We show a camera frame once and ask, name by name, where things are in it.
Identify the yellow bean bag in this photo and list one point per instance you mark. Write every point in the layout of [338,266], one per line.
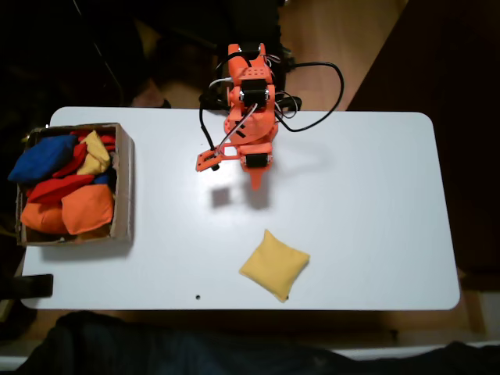
[275,265]
[95,156]

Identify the cardboard box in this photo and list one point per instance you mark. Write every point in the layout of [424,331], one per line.
[125,176]

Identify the red bean bag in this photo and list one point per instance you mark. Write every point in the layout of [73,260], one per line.
[107,142]
[76,160]
[54,187]

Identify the blue bean bag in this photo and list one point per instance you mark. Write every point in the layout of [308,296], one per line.
[43,156]
[102,179]

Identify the orange bean bag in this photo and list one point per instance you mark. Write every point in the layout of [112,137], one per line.
[88,209]
[41,218]

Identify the black table clamp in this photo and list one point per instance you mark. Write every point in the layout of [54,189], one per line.
[291,102]

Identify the person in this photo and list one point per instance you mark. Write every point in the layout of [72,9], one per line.
[156,347]

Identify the orange camera mount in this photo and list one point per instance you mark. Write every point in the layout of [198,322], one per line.
[203,161]

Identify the black bracket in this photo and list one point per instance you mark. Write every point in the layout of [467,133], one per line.
[35,285]

